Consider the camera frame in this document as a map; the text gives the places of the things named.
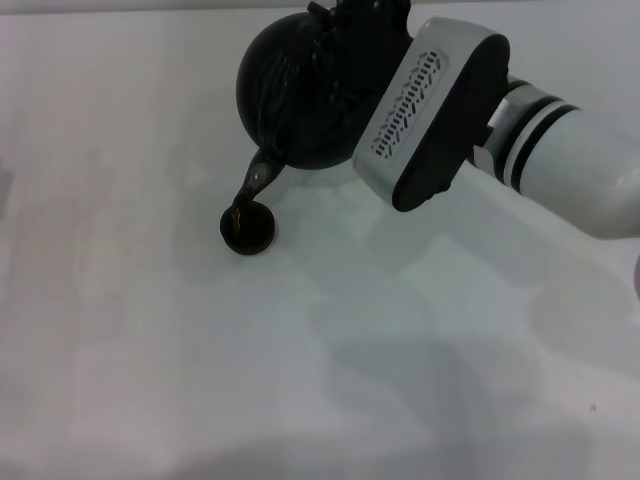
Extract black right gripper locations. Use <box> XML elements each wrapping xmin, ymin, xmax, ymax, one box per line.
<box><xmin>332</xmin><ymin>0</ymin><xmax>416</xmax><ymax>119</ymax></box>

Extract black round teapot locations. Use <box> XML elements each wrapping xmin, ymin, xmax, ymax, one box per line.
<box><xmin>230</xmin><ymin>1</ymin><xmax>374</xmax><ymax>209</ymax></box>

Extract dark round teacup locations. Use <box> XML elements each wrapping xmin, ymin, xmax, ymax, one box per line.
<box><xmin>219</xmin><ymin>202</ymin><xmax>277</xmax><ymax>257</ymax></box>

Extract silver vented wrist camera box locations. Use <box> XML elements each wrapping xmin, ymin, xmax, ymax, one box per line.
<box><xmin>352</xmin><ymin>17</ymin><xmax>512</xmax><ymax>212</ymax></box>

